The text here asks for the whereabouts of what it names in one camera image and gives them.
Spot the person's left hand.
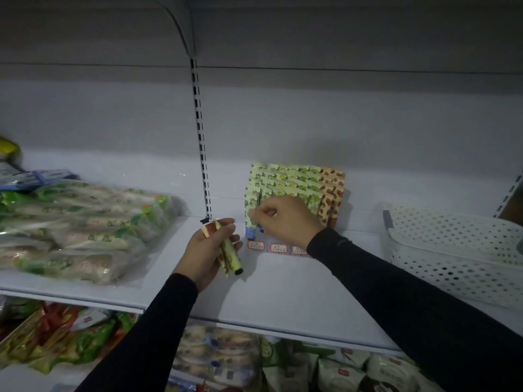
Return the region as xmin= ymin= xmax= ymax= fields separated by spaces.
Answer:
xmin=173 ymin=218 xmax=242 ymax=292

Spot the person's right hand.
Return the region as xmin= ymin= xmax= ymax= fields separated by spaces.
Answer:
xmin=248 ymin=195 xmax=326 ymax=250

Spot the clear acrylic display rack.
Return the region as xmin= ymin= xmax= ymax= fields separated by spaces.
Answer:
xmin=244 ymin=228 xmax=311 ymax=258

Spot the row of cream tubes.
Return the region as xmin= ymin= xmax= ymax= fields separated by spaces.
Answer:
xmin=244 ymin=162 xmax=347 ymax=229

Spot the white store shelf unit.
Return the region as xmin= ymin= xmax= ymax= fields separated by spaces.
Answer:
xmin=0 ymin=0 xmax=523 ymax=392

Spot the white perforated basket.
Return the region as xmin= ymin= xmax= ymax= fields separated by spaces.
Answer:
xmin=382 ymin=204 xmax=523 ymax=311

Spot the person's right forearm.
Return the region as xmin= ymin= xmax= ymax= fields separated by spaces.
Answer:
xmin=306 ymin=228 xmax=523 ymax=392

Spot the pile of white sweet bags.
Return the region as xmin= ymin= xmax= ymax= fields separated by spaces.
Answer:
xmin=171 ymin=326 xmax=262 ymax=392

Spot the clear bag of green sweets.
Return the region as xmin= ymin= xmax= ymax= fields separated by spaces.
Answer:
xmin=0 ymin=181 xmax=183 ymax=284

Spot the heap of assorted snack packets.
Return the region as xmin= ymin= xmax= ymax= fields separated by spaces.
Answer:
xmin=0 ymin=299 xmax=139 ymax=374

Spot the blue white packet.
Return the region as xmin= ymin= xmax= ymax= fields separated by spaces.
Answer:
xmin=0 ymin=169 xmax=81 ymax=192

